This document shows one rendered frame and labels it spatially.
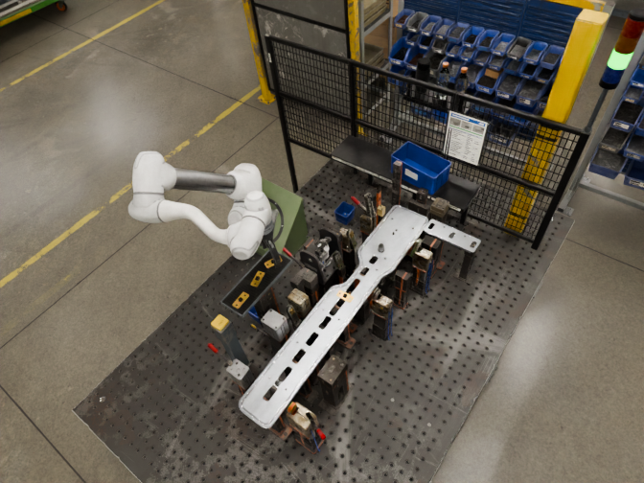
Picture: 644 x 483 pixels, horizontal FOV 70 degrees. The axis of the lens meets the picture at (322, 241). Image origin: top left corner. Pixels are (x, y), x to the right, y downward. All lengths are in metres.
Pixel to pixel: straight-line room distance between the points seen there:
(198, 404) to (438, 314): 1.33
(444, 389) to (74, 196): 3.79
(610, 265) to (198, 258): 3.16
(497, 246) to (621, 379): 1.18
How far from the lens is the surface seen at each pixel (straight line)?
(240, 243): 1.81
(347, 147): 2.98
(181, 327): 2.75
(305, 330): 2.22
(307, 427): 1.99
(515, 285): 2.80
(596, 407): 3.41
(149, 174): 2.22
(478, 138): 2.60
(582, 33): 2.24
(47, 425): 3.72
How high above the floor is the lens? 2.95
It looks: 51 degrees down
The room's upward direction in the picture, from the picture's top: 8 degrees counter-clockwise
